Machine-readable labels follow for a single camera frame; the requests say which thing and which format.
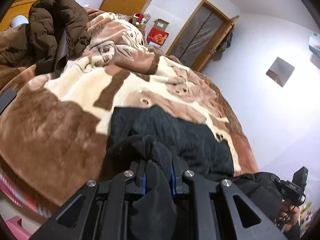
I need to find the brown and cream plush blanket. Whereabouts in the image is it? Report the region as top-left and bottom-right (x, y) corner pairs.
(1, 10), (258, 217)

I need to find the dark brown puffer jacket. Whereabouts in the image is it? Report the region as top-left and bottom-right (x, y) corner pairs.
(1, 0), (91, 75)

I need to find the red gift box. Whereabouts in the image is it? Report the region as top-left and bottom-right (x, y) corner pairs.
(147, 28), (169, 46)

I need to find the person's right hand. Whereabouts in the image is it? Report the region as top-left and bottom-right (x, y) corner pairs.
(276, 201), (300, 232)

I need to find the wooden framed door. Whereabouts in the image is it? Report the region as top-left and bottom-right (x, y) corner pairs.
(167, 0), (239, 72)

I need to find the grey square wall patch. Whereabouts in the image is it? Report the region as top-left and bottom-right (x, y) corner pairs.
(266, 57), (295, 87)

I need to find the pink plastic stool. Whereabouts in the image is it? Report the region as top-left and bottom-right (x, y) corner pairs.
(5, 216), (31, 240)

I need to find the cardboard box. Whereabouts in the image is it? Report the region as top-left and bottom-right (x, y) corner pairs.
(153, 18), (169, 31)

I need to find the black puffer jacket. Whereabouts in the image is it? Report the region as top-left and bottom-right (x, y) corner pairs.
(103, 106), (284, 239)

